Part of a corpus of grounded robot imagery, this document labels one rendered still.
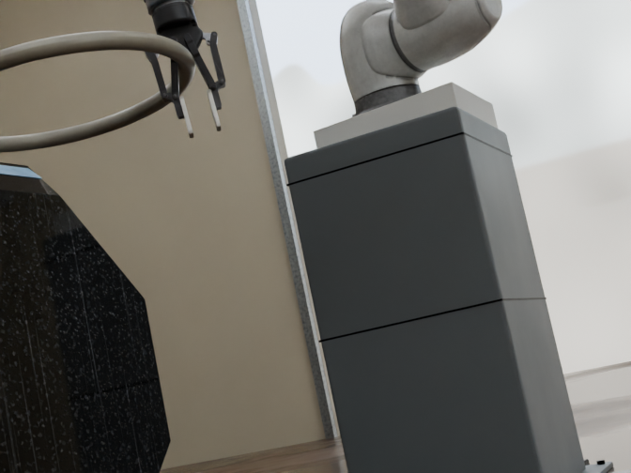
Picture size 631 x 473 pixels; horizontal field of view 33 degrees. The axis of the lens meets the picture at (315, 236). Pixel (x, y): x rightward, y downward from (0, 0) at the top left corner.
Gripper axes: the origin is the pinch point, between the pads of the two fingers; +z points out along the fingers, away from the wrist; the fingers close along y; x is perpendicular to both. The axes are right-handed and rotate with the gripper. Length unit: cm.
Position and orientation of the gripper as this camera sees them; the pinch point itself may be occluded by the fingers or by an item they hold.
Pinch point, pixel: (200, 114)
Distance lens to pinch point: 189.3
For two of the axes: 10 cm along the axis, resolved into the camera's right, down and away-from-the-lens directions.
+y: -9.6, 2.6, -1.1
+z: 2.7, 9.5, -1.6
